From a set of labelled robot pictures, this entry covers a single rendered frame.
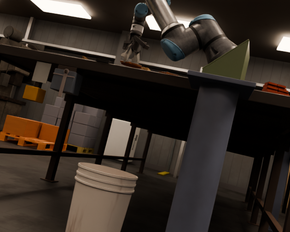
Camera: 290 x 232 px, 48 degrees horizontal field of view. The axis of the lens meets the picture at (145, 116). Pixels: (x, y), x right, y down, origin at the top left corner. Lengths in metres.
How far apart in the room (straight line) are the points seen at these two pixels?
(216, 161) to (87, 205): 0.61
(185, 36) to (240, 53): 0.25
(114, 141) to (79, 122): 0.85
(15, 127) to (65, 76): 4.09
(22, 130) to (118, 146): 2.06
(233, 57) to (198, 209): 0.63
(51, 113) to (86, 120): 0.85
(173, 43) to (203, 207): 0.69
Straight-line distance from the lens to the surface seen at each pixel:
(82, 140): 7.00
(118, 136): 6.90
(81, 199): 1.55
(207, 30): 1.48
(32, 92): 1.98
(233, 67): 1.38
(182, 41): 1.45
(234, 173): 7.49
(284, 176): 3.60
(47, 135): 6.29
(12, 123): 5.95
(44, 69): 2.00
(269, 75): 7.81
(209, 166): 1.35
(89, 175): 1.52
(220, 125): 1.35
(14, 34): 8.37
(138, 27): 2.04
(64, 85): 1.87
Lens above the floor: 0.54
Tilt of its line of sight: 5 degrees up
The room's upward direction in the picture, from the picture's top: 14 degrees clockwise
